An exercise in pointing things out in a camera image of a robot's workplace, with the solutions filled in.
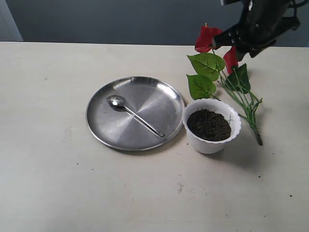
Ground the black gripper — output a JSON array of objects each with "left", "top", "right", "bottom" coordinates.
[{"left": 211, "top": 0, "right": 300, "bottom": 62}]

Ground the red artificial anthurium flower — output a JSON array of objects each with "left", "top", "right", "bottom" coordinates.
[{"left": 187, "top": 24, "right": 263, "bottom": 145}]

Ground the stainless steel spoon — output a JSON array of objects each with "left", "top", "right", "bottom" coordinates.
[{"left": 107, "top": 95, "right": 165, "bottom": 137}]

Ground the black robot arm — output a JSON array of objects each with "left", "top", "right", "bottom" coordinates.
[{"left": 211, "top": 0, "right": 308, "bottom": 61}]

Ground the white plastic flower pot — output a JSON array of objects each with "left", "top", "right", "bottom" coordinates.
[{"left": 182, "top": 99, "right": 241, "bottom": 154}]

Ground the dark soil in pot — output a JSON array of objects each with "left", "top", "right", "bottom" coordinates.
[{"left": 187, "top": 109, "right": 231, "bottom": 142}]

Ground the round stainless steel plate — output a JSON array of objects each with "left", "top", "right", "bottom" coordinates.
[{"left": 85, "top": 76, "right": 185, "bottom": 151}]

